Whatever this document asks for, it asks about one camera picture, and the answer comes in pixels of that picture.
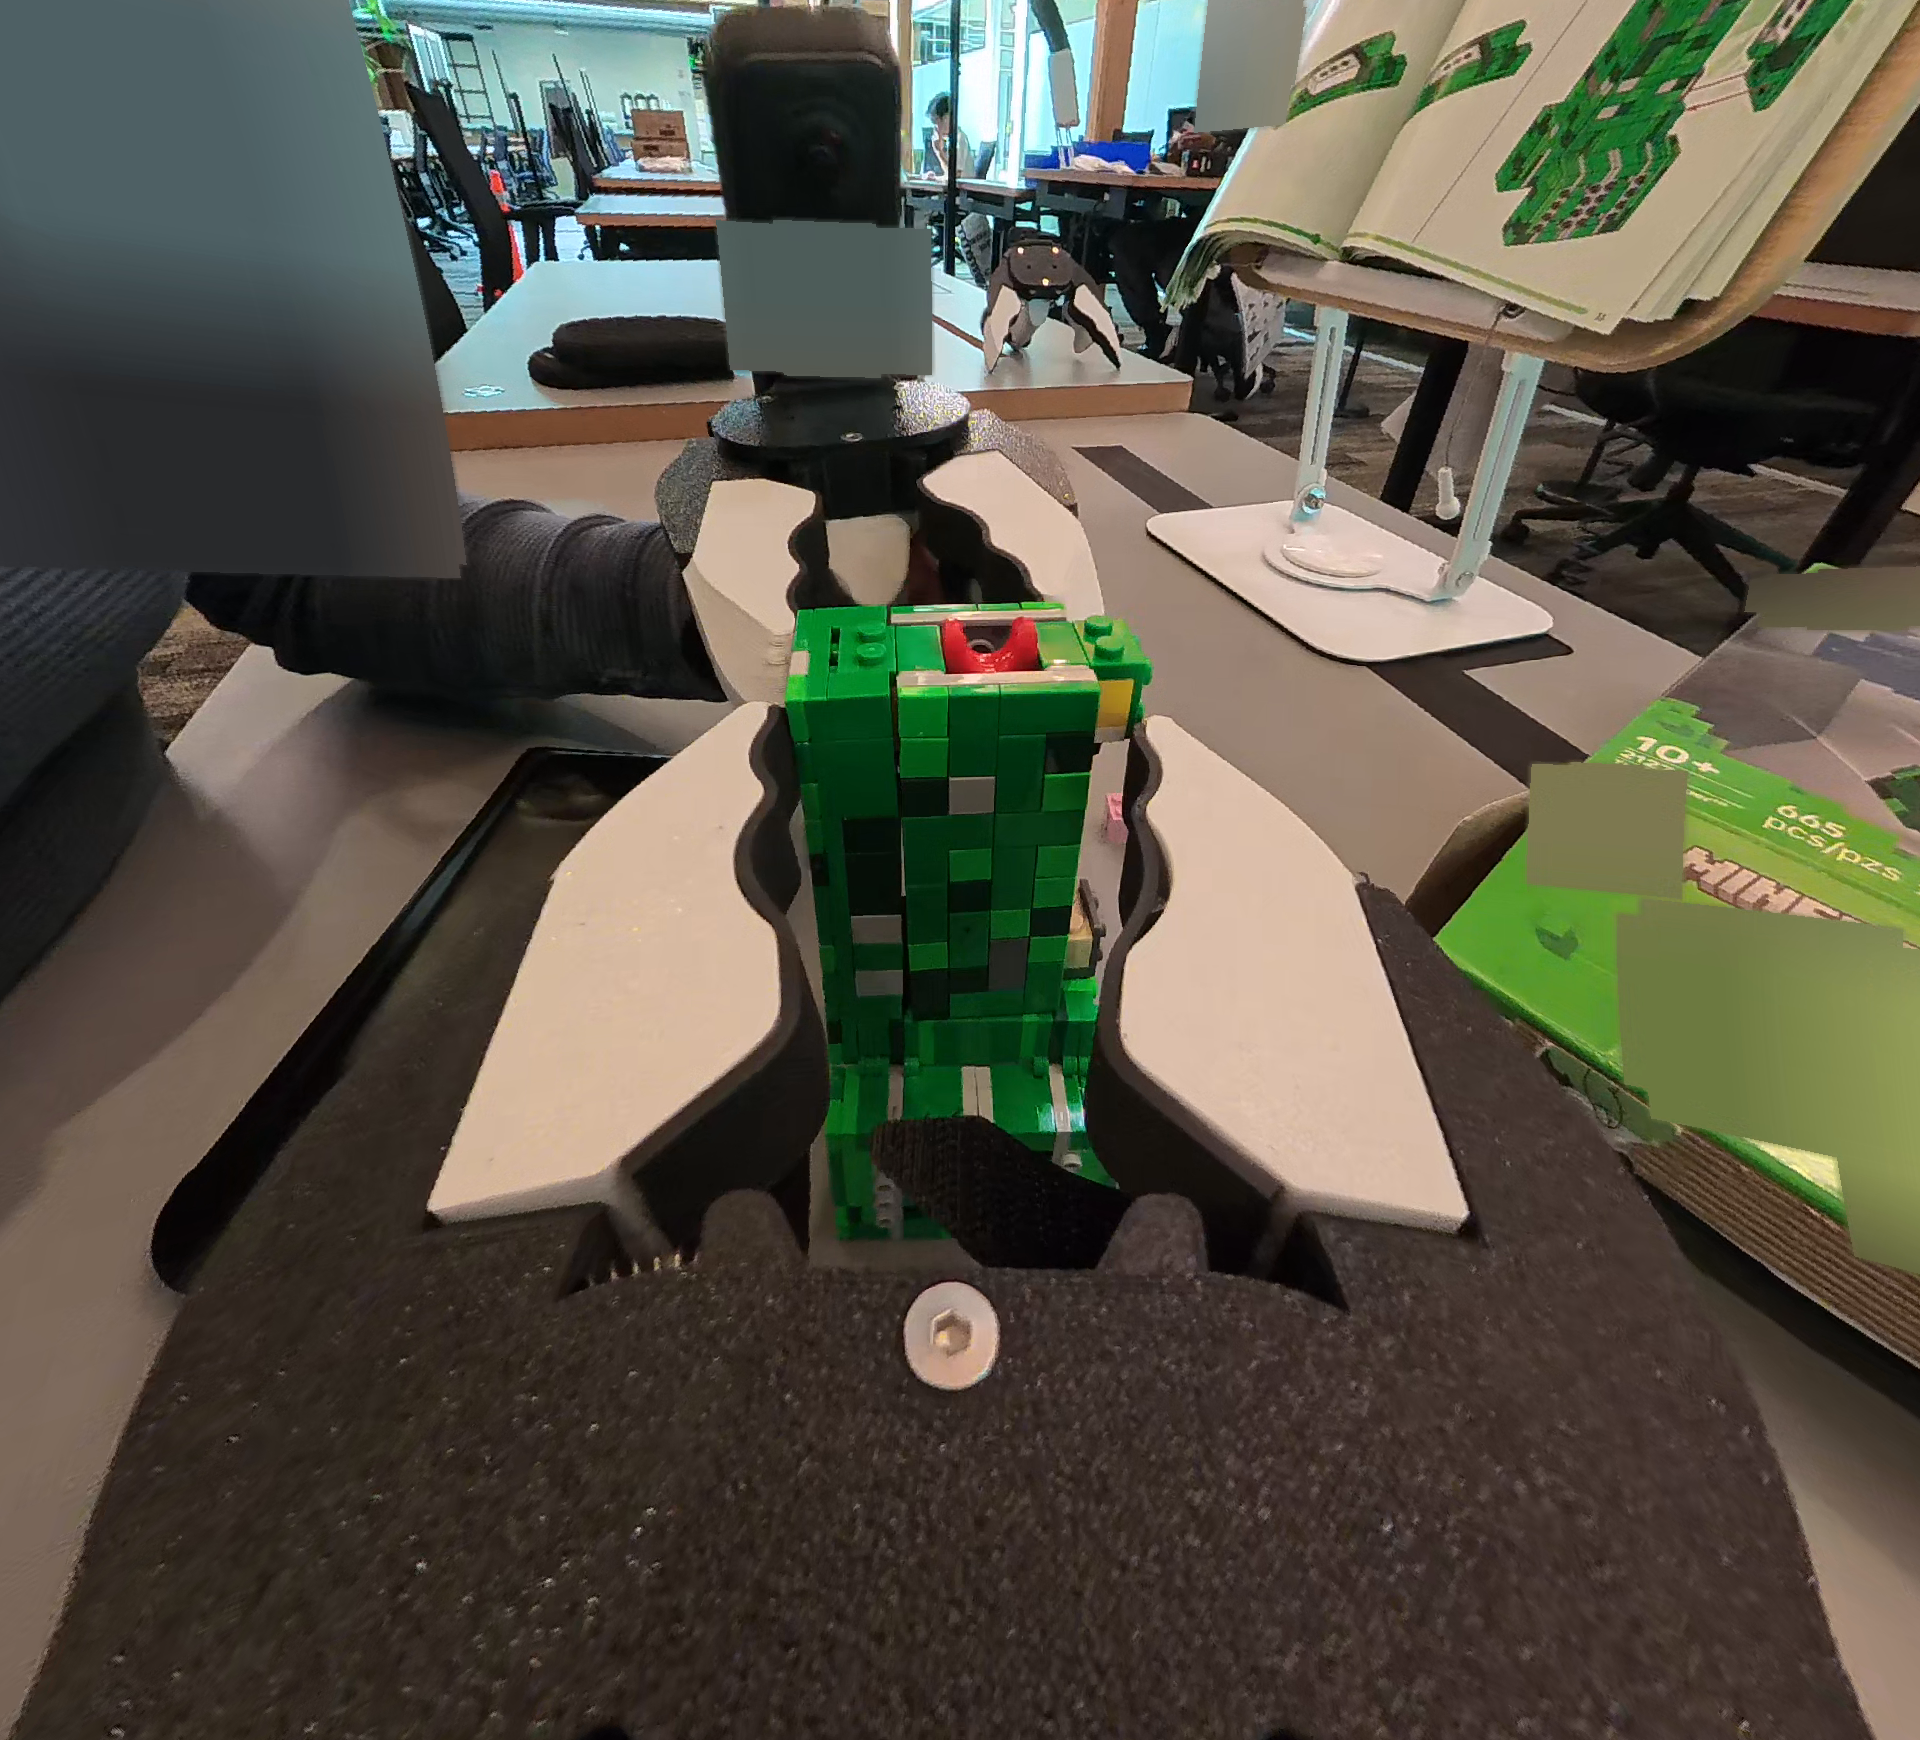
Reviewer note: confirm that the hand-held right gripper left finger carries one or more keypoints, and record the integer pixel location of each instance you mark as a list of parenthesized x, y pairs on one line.
[(629, 1005)]

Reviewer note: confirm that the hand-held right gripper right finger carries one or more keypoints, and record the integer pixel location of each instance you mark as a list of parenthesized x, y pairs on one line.
[(1291, 1021)]

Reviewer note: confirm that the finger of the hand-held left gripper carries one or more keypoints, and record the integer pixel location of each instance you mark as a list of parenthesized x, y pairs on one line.
[(1034, 556), (742, 586)]

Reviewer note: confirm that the green lego creeper model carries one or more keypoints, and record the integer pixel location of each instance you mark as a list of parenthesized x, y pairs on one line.
[(961, 870)]

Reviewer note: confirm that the person's left forearm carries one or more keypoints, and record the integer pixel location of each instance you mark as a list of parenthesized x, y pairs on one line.
[(525, 600)]

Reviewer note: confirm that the green lego set box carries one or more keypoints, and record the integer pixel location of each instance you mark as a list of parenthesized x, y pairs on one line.
[(1507, 939)]

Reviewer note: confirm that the lego instruction booklet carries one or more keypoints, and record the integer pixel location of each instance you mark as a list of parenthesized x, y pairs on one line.
[(1576, 44)]

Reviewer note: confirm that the black light stand pole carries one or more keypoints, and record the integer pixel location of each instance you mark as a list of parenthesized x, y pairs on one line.
[(957, 44)]

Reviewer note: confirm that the black tray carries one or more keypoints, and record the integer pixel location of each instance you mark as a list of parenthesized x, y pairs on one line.
[(496, 824)]

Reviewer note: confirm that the black foam pad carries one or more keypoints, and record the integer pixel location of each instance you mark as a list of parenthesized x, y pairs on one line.
[(629, 353)]

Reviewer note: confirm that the spare hand-held gripper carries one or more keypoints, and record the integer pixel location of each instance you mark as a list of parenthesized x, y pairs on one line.
[(1043, 286)]

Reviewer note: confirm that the white book stand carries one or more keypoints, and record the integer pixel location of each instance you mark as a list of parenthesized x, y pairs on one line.
[(1349, 600)]

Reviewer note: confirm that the wood-edged desk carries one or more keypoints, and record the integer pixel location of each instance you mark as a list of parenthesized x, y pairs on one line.
[(496, 359)]

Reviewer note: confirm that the person's torso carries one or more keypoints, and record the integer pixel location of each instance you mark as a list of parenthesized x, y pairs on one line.
[(74, 781)]

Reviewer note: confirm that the black office chair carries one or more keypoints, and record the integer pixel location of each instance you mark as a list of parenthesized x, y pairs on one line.
[(1695, 420)]

